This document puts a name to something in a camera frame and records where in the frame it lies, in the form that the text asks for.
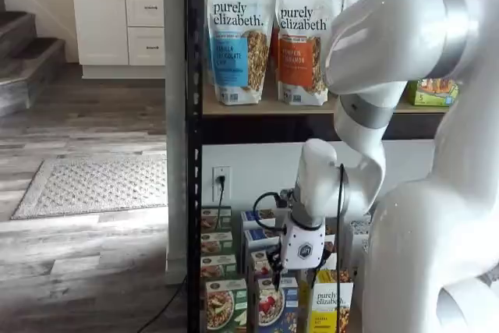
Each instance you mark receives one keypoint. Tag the green and white cereal box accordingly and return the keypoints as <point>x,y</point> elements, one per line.
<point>218,266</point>
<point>214,218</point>
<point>216,243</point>
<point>226,303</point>

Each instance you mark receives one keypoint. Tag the white speckled box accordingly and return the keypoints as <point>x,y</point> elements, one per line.
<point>358,239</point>

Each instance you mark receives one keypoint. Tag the grey wooden stairs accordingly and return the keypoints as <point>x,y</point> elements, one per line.
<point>23,56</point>

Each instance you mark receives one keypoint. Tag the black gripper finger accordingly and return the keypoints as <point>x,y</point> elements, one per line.
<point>277,266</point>
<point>324,257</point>

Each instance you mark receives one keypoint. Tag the black metal shelving rack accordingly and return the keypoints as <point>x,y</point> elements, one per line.
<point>193,153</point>

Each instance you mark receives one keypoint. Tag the white wall outlet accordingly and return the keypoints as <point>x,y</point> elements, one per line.
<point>221,192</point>

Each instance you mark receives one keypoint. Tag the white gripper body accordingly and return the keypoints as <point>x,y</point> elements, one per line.
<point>304,249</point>

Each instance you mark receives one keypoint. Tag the yellow and white granola box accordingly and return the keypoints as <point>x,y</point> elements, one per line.
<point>327,305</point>

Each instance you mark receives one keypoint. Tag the green snack box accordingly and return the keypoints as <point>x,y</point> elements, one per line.
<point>432,93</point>

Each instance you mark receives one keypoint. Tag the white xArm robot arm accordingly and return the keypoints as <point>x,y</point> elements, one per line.
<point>409,36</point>

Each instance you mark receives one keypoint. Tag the white kitchen cabinet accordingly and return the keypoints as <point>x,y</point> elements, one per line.
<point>101,25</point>

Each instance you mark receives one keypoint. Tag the orange label granola bag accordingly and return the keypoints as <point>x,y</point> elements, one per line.
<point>304,48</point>

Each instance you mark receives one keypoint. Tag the grey patterned rug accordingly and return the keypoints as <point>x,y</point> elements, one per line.
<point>97,188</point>

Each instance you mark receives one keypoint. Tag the blue label granola bag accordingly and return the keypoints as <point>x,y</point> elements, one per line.
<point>238,44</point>

